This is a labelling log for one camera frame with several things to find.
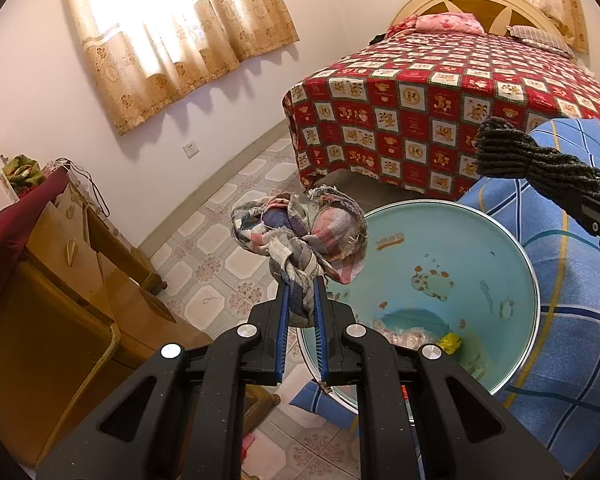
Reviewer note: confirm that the bright yellow plastic bag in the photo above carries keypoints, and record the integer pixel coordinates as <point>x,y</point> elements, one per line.
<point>450,342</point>

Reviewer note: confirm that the pink pillow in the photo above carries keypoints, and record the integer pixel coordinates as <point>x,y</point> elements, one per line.
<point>450,23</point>

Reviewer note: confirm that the narrow beige floral curtain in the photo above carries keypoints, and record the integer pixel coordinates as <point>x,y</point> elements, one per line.
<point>575,10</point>

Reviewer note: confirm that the striped pillow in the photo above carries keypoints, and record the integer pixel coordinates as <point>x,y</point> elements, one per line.
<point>540,37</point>

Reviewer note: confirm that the dark grey knitted cloth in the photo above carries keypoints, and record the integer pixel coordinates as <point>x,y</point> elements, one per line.
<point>510,155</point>

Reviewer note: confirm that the cream wooden headboard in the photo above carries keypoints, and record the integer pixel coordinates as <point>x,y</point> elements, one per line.
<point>485,2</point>

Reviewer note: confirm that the green crumpled cloth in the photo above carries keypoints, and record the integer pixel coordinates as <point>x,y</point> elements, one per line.
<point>22,172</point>

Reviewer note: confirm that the dark red cloth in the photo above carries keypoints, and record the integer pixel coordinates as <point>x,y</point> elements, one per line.
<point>15,220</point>

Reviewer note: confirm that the wide beige floral curtain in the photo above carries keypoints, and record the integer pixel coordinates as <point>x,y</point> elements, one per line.
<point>180,60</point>

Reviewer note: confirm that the clear plastic bag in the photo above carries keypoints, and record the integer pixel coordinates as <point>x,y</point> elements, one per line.
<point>410,335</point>

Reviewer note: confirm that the white wall socket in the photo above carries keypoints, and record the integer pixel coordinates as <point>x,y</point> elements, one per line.
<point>191,149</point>

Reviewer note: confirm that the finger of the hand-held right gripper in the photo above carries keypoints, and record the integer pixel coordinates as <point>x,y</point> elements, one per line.
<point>592,212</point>

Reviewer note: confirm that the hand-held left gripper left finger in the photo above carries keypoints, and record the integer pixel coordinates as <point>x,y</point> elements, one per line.
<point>281,320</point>

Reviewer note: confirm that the light blue trash bin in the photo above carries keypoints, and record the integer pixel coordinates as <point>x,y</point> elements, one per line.
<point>455,270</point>

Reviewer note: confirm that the blue plaid tablecloth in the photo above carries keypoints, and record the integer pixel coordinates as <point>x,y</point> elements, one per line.
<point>570,360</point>

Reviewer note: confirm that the bed with red patterned cover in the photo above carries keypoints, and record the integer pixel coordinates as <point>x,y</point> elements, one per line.
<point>430,75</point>

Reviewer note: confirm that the plaid knotted rag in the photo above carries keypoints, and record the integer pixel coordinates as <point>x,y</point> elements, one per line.
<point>290,235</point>

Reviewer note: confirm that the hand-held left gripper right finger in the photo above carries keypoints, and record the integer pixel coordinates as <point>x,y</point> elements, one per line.
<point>320,330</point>

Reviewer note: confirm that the wooden cabinet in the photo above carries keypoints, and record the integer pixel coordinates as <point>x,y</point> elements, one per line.
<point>55,310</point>

